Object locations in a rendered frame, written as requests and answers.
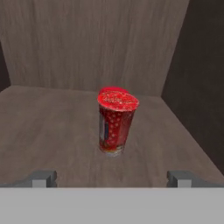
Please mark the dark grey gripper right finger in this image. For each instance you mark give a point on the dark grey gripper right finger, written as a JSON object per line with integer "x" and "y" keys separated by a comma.
{"x": 182, "y": 178}

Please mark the brown wooden cabinet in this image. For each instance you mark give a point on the brown wooden cabinet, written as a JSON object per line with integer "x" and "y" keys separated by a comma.
{"x": 87, "y": 87}

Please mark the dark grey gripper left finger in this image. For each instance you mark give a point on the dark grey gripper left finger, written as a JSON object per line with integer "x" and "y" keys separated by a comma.
{"x": 40, "y": 178}

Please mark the red yogurt cup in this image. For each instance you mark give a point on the red yogurt cup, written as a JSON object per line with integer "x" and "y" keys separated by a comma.
{"x": 116, "y": 122}

